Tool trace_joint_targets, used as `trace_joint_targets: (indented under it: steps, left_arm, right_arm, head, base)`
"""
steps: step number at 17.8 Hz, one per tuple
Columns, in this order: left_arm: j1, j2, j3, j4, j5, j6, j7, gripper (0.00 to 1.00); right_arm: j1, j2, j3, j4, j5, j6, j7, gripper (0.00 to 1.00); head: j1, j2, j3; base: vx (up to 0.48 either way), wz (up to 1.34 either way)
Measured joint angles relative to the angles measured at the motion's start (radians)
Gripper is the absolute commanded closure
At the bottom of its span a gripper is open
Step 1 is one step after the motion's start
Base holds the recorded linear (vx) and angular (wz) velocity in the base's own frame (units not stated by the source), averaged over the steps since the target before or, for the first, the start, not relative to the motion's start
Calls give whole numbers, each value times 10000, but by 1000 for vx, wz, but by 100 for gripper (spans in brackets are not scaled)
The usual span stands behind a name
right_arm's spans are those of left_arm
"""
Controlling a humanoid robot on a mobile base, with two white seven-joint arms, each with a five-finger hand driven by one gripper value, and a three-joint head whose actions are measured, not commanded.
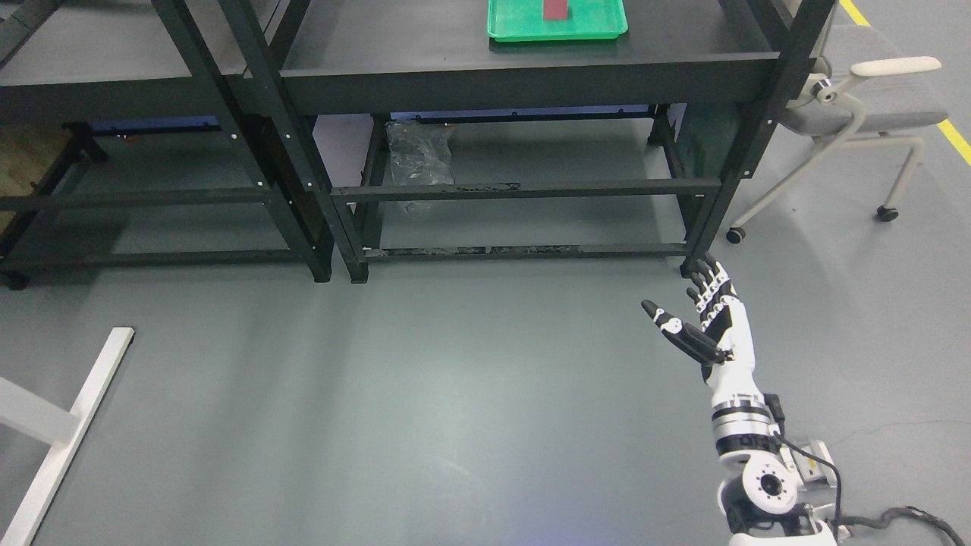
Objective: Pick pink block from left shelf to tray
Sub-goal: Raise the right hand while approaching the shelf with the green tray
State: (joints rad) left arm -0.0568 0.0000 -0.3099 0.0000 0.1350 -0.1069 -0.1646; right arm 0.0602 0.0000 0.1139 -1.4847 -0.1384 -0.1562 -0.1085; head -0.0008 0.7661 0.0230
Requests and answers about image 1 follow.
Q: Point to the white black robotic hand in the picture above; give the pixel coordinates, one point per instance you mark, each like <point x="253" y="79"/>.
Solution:
<point x="721" y="343"/>

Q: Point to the pink block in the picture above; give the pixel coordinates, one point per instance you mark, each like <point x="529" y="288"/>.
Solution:
<point x="554" y="10"/>

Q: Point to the black metal shelf right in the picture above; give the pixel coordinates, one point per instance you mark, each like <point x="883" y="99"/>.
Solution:
<point x="335" y="70"/>

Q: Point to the black metal shelf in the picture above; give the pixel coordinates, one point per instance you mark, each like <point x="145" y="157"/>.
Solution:
<point x="147" y="153"/>
<point x="335" y="70"/>

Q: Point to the green plastic tray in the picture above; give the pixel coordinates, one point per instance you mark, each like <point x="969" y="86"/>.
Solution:
<point x="524" y="21"/>

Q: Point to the black metal shelf left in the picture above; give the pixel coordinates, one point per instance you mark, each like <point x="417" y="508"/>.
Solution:
<point x="147" y="153"/>

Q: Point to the grey office chair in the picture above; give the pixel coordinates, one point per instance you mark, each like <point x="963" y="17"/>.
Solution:
<point x="861" y="93"/>

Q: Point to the clear plastic bag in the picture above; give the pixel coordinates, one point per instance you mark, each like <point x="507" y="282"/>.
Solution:
<point x="420" y="153"/>

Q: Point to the white standing desk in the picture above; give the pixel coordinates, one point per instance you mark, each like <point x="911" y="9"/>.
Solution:
<point x="62" y="429"/>

